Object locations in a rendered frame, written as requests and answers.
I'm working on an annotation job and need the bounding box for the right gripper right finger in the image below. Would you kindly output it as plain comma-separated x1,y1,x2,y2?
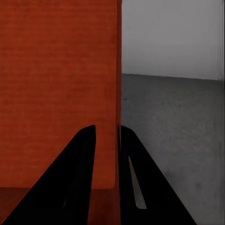
118,125,197,225

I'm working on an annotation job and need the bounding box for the storage box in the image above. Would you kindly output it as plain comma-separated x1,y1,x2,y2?
0,0,122,225

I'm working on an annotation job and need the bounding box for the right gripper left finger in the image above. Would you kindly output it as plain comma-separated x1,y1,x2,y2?
2,125,96,225

